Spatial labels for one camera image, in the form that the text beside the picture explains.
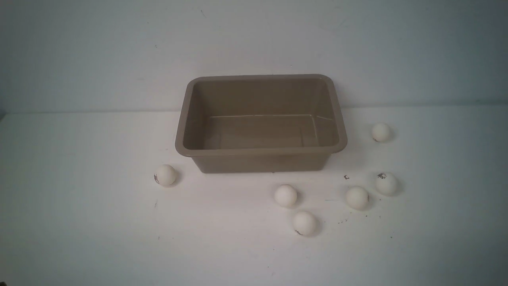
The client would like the white ball with black mark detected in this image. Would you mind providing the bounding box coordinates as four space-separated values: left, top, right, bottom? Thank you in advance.
374 172 398 196

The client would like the white ball front lowest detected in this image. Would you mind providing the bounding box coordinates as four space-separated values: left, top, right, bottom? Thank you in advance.
292 211 318 236

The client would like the tan plastic storage bin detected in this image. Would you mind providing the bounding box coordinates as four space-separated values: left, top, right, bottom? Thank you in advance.
175 74 348 174

